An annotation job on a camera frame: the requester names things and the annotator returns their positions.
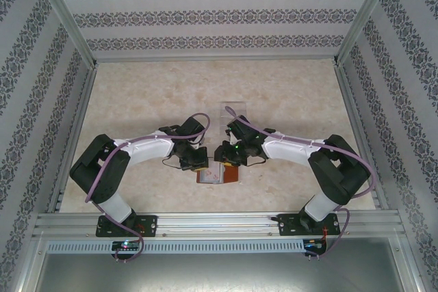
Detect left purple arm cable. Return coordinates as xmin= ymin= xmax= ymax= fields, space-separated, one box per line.
xmin=83 ymin=111 xmax=211 ymax=263

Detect white slotted cable duct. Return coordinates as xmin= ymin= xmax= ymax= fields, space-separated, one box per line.
xmin=45 ymin=239 xmax=306 ymax=254

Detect left aluminium side rail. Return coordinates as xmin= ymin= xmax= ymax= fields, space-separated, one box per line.
xmin=46 ymin=64 xmax=99 ymax=214

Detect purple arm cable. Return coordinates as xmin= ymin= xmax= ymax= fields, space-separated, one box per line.
xmin=223 ymin=105 xmax=376 ymax=261
xmin=83 ymin=111 xmax=211 ymax=263

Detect small circuit board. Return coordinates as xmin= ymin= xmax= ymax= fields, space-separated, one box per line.
xmin=111 ymin=240 xmax=142 ymax=252
xmin=304 ymin=238 xmax=326 ymax=251

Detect thin horizontal aluminium bar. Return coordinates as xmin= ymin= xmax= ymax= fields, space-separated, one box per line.
xmin=92 ymin=55 xmax=339 ymax=64

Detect clear acrylic card stand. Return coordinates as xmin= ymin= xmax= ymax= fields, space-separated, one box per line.
xmin=218 ymin=101 xmax=250 ymax=135

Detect thin black cable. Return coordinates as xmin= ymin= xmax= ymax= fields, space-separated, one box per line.
xmin=244 ymin=152 xmax=267 ymax=168
xmin=160 ymin=154 xmax=186 ymax=170

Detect left upright aluminium post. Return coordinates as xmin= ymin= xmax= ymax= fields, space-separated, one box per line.
xmin=32 ymin=0 xmax=100 ymax=68

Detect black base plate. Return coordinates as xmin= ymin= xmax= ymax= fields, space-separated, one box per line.
xmin=277 ymin=213 xmax=342 ymax=237
xmin=96 ymin=214 xmax=159 ymax=239

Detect brown leather card holder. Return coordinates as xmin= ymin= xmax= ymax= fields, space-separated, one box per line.
xmin=195 ymin=162 xmax=240 ymax=185

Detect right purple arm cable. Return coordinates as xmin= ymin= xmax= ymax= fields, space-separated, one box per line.
xmin=223 ymin=105 xmax=376 ymax=261

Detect left thin black cable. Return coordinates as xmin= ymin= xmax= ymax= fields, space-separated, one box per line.
xmin=160 ymin=154 xmax=186 ymax=170

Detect left small circuit board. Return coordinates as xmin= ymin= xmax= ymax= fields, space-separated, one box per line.
xmin=111 ymin=240 xmax=142 ymax=252

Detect right aluminium side rail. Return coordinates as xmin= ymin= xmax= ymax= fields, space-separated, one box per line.
xmin=334 ymin=64 xmax=390 ymax=211

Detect upright aluminium post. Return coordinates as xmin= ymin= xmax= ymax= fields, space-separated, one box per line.
xmin=333 ymin=0 xmax=402 ymax=67
xmin=32 ymin=0 xmax=100 ymax=68

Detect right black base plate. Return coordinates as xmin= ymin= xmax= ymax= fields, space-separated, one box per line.
xmin=277 ymin=213 xmax=342 ymax=237

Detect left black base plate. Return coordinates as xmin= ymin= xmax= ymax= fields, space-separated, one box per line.
xmin=96 ymin=214 xmax=159 ymax=239

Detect aluminium side rail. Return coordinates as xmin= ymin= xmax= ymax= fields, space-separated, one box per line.
xmin=334 ymin=64 xmax=390 ymax=211
xmin=46 ymin=64 xmax=99 ymax=214

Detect right thin black cable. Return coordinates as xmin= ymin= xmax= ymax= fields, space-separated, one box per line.
xmin=244 ymin=152 xmax=267 ymax=168

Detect grey metal panel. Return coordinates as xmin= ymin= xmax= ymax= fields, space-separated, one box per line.
xmin=34 ymin=237 xmax=409 ymax=292

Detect wide aluminium mounting rail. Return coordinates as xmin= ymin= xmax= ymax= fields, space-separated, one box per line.
xmin=32 ymin=210 xmax=407 ymax=239

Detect right upright aluminium post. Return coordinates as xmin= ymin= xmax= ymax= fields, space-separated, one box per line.
xmin=333 ymin=0 xmax=402 ymax=67

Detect right small circuit board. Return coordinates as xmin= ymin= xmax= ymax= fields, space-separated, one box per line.
xmin=304 ymin=238 xmax=326 ymax=251

